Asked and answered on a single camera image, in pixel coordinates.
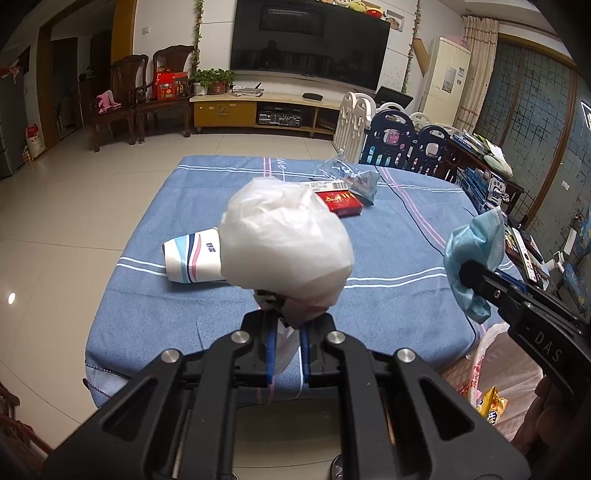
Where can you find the red cigarette box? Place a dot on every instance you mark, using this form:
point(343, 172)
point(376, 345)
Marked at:
point(341, 202)

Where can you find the white remote control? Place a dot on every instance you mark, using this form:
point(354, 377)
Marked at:
point(526, 254)

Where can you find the yellow chip bag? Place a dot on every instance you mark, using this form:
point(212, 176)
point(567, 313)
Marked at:
point(491, 404)

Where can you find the grey refrigerator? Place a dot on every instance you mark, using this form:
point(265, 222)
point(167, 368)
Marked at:
point(11, 134)

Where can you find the translucent plastic bin bag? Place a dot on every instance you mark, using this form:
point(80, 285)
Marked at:
point(498, 364)

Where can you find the large black television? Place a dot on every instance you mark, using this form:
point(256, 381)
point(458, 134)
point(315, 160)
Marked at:
point(309, 41)

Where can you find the stack of blue boxes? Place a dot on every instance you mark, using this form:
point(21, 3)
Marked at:
point(480, 187)

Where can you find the wooden television cabinet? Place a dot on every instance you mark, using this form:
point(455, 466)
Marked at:
point(226, 113)

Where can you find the white fence panel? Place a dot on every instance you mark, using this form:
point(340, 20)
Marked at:
point(353, 124)

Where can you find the person's right hand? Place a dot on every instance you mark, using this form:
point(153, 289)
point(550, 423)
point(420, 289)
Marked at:
point(547, 420)

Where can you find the white standing air conditioner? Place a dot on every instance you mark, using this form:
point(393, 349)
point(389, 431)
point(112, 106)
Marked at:
point(445, 83)

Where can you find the blue face mask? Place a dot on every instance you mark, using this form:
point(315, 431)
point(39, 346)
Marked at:
point(471, 240)

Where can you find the striped paper cup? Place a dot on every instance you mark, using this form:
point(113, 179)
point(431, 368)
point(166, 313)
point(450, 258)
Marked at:
point(191, 258)

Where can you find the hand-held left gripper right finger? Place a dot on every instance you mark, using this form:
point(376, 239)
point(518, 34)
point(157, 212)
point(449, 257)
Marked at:
point(304, 355)

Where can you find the pink item on chair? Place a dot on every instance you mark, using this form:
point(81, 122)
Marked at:
point(107, 102)

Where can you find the white sack with red print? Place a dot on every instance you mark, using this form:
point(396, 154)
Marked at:
point(36, 144)

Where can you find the dark wooden armchair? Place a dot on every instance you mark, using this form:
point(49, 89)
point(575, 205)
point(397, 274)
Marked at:
point(115, 120)
point(178, 115)

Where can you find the white barcoded box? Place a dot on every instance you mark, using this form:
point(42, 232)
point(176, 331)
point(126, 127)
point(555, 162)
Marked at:
point(323, 185)

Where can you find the red gift box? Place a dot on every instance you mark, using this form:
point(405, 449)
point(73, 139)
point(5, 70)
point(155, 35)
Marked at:
point(171, 85)

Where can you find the black monitor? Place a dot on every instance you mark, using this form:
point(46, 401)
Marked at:
point(392, 96)

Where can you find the green vine garland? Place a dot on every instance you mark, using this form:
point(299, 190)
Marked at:
point(198, 32)

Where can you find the blue striped tablecloth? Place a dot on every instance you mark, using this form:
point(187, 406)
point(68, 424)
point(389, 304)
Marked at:
point(152, 318)

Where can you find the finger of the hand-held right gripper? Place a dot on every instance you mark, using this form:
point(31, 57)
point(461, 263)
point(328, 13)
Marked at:
point(513, 282)
point(482, 284)

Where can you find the beige curtain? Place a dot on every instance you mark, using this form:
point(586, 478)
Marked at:
point(480, 69)

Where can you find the pile of books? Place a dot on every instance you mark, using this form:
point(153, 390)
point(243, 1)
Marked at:
point(485, 152)

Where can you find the blue fence panel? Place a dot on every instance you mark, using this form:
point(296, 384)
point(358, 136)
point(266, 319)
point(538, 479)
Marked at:
point(429, 152)
point(390, 138)

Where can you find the potted green plant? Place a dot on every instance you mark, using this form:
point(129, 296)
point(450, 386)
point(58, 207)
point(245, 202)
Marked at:
point(212, 81)

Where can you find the clear plastic bag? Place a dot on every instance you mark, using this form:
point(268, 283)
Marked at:
point(351, 173)

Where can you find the white plastic bag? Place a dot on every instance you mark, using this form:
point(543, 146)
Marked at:
point(286, 244)

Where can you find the dark wooden side table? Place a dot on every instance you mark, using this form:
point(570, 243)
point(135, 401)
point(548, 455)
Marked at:
point(515, 194)

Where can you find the row of plush toys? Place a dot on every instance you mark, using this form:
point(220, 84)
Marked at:
point(355, 8)

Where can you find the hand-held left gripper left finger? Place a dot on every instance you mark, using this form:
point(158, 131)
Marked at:
point(272, 355)

